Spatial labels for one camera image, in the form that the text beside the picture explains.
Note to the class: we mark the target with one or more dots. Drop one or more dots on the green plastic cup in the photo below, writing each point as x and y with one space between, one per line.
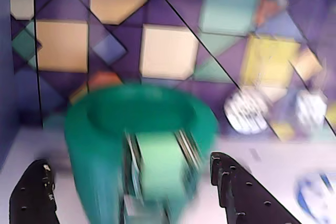
92 155

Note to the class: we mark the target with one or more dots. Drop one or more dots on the blue burner print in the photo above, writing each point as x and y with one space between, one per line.
309 195

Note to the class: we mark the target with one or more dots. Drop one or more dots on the blue wooden toy kitchen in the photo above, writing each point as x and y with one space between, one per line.
275 161

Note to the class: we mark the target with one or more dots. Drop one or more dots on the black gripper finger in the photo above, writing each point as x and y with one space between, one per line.
246 197
31 195

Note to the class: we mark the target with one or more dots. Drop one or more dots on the colourful patterned backsplash panel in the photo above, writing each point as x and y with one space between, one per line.
168 51

